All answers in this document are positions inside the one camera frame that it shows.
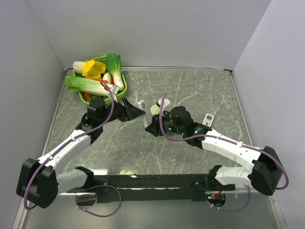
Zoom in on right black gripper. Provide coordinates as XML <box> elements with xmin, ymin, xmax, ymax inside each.
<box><xmin>145</xmin><ymin>108</ymin><xmax>185</xmax><ymax>137</ymax></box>

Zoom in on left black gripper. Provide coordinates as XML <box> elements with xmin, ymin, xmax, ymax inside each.
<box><xmin>99</xmin><ymin>96</ymin><xmax>145</xmax><ymax>125</ymax></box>

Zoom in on long white remote control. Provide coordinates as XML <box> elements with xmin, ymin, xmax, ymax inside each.
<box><xmin>137</xmin><ymin>100</ymin><xmax>152</xmax><ymax>128</ymax></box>

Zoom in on white universal AC remote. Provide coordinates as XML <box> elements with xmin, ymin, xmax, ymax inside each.
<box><xmin>202</xmin><ymin>113</ymin><xmax>214</xmax><ymax>127</ymax></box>

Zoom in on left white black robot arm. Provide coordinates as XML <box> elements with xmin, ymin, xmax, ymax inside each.
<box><xmin>16</xmin><ymin>98</ymin><xmax>145</xmax><ymax>208</ymax></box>

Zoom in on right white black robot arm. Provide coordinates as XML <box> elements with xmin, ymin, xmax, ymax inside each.
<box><xmin>145</xmin><ymin>105</ymin><xmax>284</xmax><ymax>196</ymax></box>

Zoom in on green napa cabbage half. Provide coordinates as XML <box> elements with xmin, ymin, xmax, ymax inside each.
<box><xmin>150</xmin><ymin>104</ymin><xmax>160</xmax><ymax>116</ymax></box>

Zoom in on red chili pepper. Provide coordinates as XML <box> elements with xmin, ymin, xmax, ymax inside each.
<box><xmin>95</xmin><ymin>79</ymin><xmax>108</xmax><ymax>83</ymax></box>

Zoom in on white radish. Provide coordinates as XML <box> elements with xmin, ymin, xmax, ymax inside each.
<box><xmin>102</xmin><ymin>73</ymin><xmax>112</xmax><ymax>84</ymax></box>

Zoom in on green plastic basket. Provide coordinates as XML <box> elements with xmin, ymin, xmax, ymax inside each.
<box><xmin>65</xmin><ymin>53</ymin><xmax>127</xmax><ymax>104</ymax></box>

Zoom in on green white bok choy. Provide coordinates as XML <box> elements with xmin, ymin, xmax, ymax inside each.
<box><xmin>105</xmin><ymin>53</ymin><xmax>124</xmax><ymax>91</ymax></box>

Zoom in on yellow leafed cabbage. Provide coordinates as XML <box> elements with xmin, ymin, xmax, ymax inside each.
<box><xmin>72</xmin><ymin>60</ymin><xmax>106</xmax><ymax>80</ymax></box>

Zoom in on long green white cabbage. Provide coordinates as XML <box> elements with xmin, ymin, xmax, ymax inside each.
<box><xmin>65</xmin><ymin>75</ymin><xmax>118</xmax><ymax>96</ymax></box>

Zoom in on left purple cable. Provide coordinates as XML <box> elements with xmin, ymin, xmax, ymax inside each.
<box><xmin>23</xmin><ymin>80</ymin><xmax>122</xmax><ymax>217</ymax></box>

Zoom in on purple cable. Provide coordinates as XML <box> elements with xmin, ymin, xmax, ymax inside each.
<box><xmin>159</xmin><ymin>93</ymin><xmax>290</xmax><ymax>213</ymax></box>
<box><xmin>23</xmin><ymin>80</ymin><xmax>122</xmax><ymax>217</ymax></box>

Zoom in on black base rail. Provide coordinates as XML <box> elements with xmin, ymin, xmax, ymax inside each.
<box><xmin>68</xmin><ymin>174</ymin><xmax>235</xmax><ymax>203</ymax></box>

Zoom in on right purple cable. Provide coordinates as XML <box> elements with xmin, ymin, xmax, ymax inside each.
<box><xmin>159</xmin><ymin>93</ymin><xmax>290</xmax><ymax>213</ymax></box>

